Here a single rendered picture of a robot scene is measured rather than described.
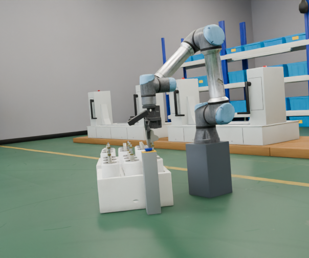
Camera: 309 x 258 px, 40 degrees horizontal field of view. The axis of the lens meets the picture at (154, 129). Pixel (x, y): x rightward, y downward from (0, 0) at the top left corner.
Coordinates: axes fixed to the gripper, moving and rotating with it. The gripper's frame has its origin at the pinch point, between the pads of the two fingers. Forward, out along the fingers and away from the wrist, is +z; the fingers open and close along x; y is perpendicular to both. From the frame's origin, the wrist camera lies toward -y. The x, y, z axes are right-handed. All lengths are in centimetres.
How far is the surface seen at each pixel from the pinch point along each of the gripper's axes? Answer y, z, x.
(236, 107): 223, -1, 543
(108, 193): -21.9, 23.8, 9.5
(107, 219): -23.3, 34.1, -4.2
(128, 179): -10.7, 18.0, 9.5
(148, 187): -2.1, 20.2, -3.5
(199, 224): 16.8, 34.2, -29.4
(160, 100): 58, -23, 353
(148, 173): -1.3, 13.4, -3.5
